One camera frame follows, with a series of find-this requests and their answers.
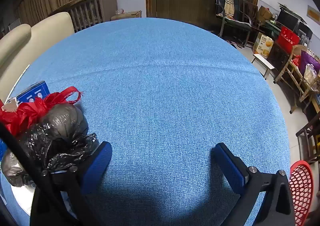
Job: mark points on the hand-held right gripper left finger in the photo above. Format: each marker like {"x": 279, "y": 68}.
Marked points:
{"x": 98, "y": 166}

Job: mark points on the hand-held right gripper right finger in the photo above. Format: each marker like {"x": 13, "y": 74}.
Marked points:
{"x": 228, "y": 166}

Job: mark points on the black plastic bag red tie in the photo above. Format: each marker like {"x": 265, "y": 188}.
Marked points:
{"x": 62, "y": 120}

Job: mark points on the red plastic mesh basket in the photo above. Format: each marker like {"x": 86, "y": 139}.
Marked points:
{"x": 303, "y": 166}

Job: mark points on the blue and silver carton box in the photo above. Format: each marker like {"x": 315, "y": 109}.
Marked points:
{"x": 32, "y": 92}

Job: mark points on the dark wooden chair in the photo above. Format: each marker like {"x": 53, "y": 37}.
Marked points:
{"x": 307, "y": 128}

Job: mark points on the blue tablecloth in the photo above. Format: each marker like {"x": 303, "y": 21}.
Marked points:
{"x": 160, "y": 78}

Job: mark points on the small white stool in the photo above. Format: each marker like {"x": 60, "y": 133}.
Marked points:
{"x": 262, "y": 60}

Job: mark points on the wicker chair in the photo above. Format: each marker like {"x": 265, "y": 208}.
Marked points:
{"x": 293, "y": 75}

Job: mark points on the white straw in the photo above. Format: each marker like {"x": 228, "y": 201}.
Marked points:
{"x": 18, "y": 82}

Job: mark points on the clear plastic bag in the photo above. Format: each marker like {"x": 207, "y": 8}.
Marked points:
{"x": 311, "y": 75}

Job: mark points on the yellow printed carton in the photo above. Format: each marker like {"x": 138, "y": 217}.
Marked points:
{"x": 262, "y": 45}

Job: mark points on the small red packet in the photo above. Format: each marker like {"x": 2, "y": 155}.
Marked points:
{"x": 297, "y": 60}

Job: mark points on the purple cushion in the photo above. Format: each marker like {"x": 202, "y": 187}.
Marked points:
{"x": 308, "y": 59}

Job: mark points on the red gift bag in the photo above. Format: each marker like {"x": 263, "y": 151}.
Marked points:
{"x": 288, "y": 39}

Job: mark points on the black leather armchair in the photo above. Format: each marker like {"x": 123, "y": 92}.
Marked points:
{"x": 235, "y": 24}

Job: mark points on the cream leather sofa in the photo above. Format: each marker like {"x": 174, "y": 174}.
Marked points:
{"x": 37, "y": 38}

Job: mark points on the wooden slatted crib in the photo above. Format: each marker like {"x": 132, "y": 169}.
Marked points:
{"x": 85, "y": 13}

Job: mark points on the dark wooden armchair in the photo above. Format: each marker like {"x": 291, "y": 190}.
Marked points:
{"x": 250, "y": 13}

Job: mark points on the small brown cardboard box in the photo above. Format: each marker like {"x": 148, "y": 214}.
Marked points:
{"x": 265, "y": 13}

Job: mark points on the black monitor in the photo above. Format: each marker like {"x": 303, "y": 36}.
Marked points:
{"x": 287, "y": 19}

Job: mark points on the striped towel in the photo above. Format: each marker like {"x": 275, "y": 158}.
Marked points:
{"x": 228, "y": 3}

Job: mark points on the yellow wall sign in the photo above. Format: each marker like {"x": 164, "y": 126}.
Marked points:
{"x": 313, "y": 13}

